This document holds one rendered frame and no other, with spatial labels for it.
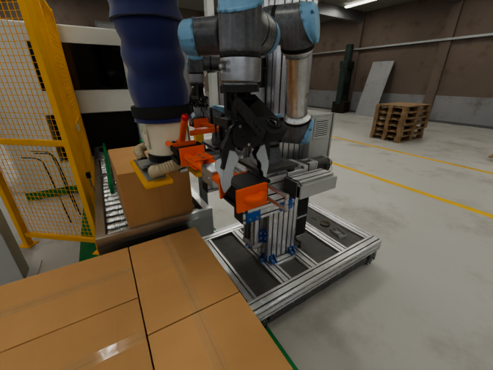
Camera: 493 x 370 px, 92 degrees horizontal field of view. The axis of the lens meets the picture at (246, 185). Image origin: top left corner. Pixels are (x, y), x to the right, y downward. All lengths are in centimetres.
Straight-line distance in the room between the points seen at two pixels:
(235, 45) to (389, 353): 173
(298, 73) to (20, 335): 142
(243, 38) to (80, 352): 110
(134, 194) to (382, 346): 169
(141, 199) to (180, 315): 71
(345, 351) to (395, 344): 31
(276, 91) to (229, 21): 91
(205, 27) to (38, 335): 120
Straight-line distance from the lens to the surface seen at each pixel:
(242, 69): 45
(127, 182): 147
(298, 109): 104
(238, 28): 46
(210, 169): 60
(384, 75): 1180
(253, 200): 47
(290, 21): 91
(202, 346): 104
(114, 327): 118
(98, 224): 176
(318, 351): 170
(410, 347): 192
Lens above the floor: 142
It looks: 24 degrees down
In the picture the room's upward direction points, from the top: straight up
